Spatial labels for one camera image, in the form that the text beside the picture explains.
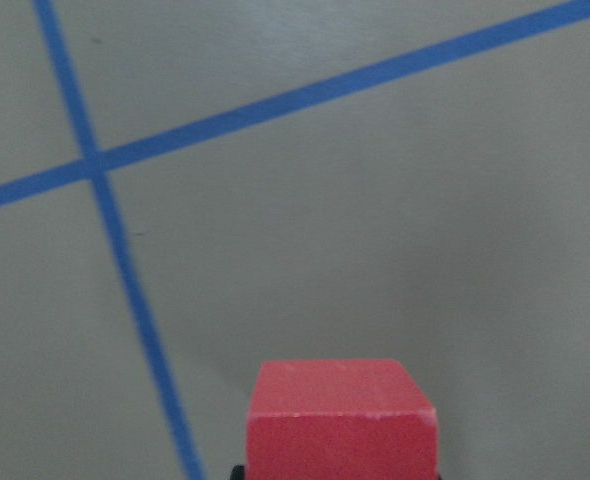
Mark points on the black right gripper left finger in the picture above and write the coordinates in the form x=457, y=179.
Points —
x=237, y=473

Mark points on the red cube block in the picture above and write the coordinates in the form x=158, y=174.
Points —
x=340, y=419

